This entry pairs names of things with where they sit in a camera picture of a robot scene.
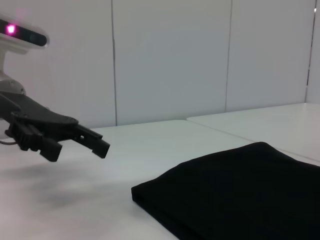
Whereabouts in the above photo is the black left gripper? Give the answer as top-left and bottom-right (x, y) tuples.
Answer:
(0, 91), (111, 163)

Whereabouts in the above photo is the black shirt with FREE print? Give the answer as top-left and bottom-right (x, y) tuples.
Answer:
(130, 141), (320, 240)

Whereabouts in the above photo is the white robot head with camera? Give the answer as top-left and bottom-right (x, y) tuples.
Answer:
(0, 18), (50, 82)

